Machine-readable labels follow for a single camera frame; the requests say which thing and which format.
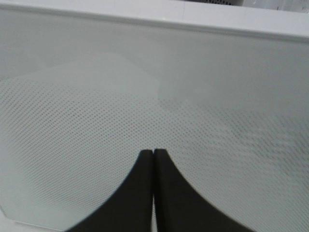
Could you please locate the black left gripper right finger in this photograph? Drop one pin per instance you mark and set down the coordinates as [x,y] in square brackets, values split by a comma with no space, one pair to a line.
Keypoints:
[179,208]

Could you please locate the white microwave door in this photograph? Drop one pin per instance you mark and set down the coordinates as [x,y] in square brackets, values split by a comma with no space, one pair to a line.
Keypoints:
[82,94]

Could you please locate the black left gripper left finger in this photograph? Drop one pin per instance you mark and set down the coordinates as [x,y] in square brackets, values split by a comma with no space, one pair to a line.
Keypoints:
[129,209]

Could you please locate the white microwave oven body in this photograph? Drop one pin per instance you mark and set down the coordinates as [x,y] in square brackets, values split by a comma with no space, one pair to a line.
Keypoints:
[183,12]

